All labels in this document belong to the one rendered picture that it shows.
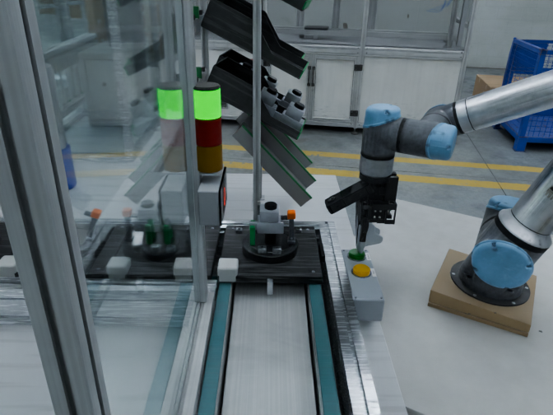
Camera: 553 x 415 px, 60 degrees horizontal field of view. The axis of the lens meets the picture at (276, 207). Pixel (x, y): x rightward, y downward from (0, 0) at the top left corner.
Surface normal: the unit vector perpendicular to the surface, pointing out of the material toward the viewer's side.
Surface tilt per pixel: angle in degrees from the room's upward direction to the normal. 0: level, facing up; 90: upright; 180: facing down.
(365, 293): 0
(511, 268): 97
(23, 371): 0
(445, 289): 3
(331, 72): 90
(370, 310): 90
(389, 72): 90
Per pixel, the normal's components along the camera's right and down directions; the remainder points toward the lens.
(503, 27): -0.15, 0.44
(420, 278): 0.02, -0.90
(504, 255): -0.50, 0.48
